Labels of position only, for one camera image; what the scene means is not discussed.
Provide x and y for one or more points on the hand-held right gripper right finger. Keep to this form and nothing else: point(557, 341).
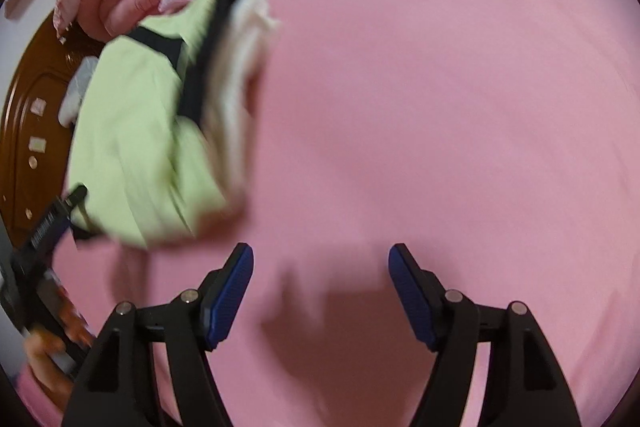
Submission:
point(415, 297)

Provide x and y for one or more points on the grey patterned cloth item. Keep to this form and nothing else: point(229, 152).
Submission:
point(77, 92)

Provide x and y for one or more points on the person's left forearm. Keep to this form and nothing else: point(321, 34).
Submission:
point(32, 399)

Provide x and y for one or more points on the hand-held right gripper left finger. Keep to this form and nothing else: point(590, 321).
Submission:
point(227, 297)

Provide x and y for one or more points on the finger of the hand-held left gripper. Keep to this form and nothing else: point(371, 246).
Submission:
point(75, 197)

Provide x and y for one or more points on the green and black hooded jacket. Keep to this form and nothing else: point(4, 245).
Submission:
point(135, 122)

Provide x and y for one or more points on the brown wooden headboard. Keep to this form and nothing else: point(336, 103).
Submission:
point(30, 107)

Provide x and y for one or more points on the pink bed blanket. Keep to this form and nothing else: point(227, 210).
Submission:
point(425, 107)

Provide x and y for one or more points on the folded white cloth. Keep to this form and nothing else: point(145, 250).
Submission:
point(240, 72)

